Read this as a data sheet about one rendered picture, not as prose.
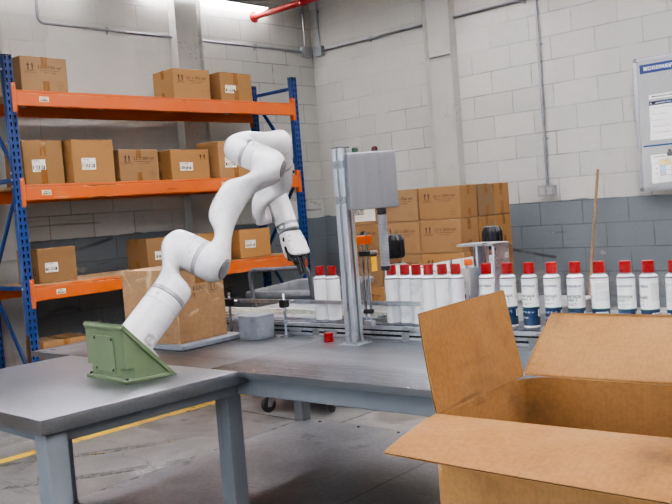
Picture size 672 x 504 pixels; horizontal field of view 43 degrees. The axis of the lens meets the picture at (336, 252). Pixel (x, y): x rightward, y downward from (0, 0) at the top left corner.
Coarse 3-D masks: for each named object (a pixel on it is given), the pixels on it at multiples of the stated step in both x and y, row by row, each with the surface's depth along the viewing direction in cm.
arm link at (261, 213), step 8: (288, 176) 309; (280, 184) 311; (288, 184) 312; (264, 192) 316; (272, 192) 314; (280, 192) 314; (256, 200) 318; (264, 200) 316; (272, 200) 316; (256, 208) 319; (264, 208) 317; (256, 216) 322; (264, 216) 322; (256, 224) 327; (264, 224) 326
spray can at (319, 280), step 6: (318, 270) 318; (318, 276) 318; (324, 276) 318; (318, 282) 317; (324, 282) 317; (318, 288) 317; (324, 288) 317; (318, 294) 317; (324, 294) 317; (318, 306) 318; (324, 306) 317; (318, 312) 318; (324, 312) 317; (318, 318) 318; (324, 318) 318
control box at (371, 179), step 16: (352, 160) 282; (368, 160) 284; (384, 160) 285; (352, 176) 283; (368, 176) 284; (384, 176) 286; (352, 192) 283; (368, 192) 284; (384, 192) 286; (352, 208) 283; (368, 208) 285
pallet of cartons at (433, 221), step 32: (416, 192) 647; (448, 192) 631; (480, 192) 651; (416, 224) 650; (448, 224) 633; (480, 224) 650; (416, 256) 653; (448, 256) 635; (512, 256) 692; (384, 288) 674
